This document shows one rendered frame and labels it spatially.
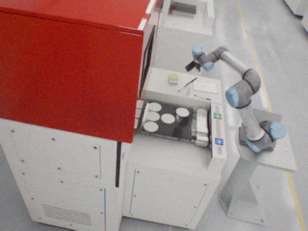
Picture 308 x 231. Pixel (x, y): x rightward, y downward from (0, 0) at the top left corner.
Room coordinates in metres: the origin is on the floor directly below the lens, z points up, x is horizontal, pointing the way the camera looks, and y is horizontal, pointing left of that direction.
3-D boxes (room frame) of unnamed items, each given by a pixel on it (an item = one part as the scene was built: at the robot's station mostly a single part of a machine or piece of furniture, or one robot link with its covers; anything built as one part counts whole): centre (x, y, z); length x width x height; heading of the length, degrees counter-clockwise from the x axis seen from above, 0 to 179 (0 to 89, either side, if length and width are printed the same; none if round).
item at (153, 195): (1.55, -0.20, 0.41); 0.97 x 0.64 x 0.82; 178
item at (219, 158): (1.40, -0.46, 0.89); 0.55 x 0.09 x 0.14; 178
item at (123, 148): (1.28, 0.13, 1.02); 0.82 x 0.03 x 0.40; 178
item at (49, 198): (1.29, 0.47, 0.41); 0.82 x 0.71 x 0.82; 178
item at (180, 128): (1.47, -0.10, 0.90); 0.34 x 0.34 x 0.01; 88
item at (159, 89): (1.85, -0.20, 0.89); 0.62 x 0.35 x 0.14; 88
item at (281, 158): (1.48, -0.86, 0.75); 0.45 x 0.44 x 0.13; 85
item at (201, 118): (1.48, -0.36, 0.87); 0.36 x 0.08 x 0.03; 178
